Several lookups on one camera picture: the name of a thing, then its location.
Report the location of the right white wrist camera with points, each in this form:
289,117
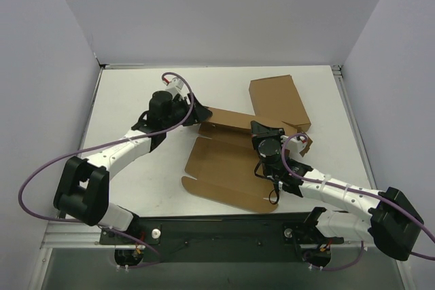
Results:
296,144

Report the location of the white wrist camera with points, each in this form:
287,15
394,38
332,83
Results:
174,86
296,144

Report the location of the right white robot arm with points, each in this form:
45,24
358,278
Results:
385,218

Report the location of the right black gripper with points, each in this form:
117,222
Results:
266,134

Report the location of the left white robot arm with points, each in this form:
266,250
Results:
83,189

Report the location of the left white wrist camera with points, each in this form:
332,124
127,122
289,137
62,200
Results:
174,86

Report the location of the aluminium frame rail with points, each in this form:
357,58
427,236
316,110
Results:
353,133

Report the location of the cardboard box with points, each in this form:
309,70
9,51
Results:
278,98
222,161

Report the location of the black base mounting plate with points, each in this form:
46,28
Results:
258,238

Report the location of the folded closed cardboard box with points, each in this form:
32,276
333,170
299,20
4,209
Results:
278,98

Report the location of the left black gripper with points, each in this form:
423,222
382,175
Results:
192,113

